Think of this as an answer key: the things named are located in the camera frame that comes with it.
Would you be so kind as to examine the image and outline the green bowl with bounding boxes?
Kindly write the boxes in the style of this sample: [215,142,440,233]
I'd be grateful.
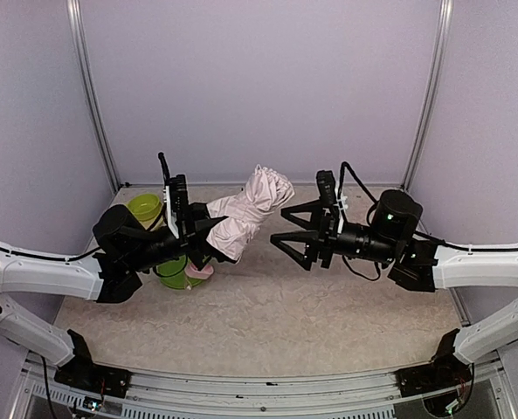
[127,194,162,230]

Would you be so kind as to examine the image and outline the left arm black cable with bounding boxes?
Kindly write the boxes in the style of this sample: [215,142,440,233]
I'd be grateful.
[0,244,105,263]

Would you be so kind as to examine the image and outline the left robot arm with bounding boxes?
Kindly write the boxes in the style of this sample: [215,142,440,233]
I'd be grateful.
[0,203,224,369]

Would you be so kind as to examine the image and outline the right aluminium corner post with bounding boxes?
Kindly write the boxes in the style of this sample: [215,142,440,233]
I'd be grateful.
[401,0,454,192]

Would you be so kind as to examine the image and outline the pink and black umbrella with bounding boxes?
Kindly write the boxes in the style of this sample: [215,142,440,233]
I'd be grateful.
[207,165,294,263]

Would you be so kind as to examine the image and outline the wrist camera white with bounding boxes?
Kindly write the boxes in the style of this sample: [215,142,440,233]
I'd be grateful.
[315,170,347,233]
[157,151,189,241]

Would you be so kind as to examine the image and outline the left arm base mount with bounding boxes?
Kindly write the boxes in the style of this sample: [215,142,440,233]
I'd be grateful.
[54,364,132,398]

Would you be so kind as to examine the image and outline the left aluminium corner post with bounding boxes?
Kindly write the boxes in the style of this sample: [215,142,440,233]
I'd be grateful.
[66,0,121,194]

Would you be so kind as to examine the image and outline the green plate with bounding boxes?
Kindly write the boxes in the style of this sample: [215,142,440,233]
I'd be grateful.
[152,256,214,290]

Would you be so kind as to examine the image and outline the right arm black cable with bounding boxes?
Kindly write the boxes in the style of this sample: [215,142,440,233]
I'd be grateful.
[339,161,518,254]

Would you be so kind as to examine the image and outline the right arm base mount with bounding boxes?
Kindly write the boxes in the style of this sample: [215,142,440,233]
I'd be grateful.
[395,364,473,397]

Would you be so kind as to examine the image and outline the aluminium corner post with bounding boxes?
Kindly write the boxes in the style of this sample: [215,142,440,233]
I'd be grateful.
[401,0,454,192]
[66,0,121,194]

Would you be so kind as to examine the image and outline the front aluminium rail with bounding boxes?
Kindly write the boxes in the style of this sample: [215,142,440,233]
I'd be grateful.
[9,344,517,419]

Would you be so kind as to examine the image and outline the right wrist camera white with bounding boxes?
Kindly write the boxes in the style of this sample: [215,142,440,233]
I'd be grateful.
[315,170,347,233]

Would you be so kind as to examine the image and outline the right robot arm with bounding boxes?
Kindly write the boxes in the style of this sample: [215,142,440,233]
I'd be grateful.
[270,189,518,365]

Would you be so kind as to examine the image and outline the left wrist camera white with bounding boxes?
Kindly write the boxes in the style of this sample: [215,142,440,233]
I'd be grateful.
[157,151,189,241]

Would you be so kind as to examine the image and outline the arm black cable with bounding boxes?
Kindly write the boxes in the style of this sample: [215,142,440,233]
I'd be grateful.
[0,244,105,263]
[339,161,518,254]

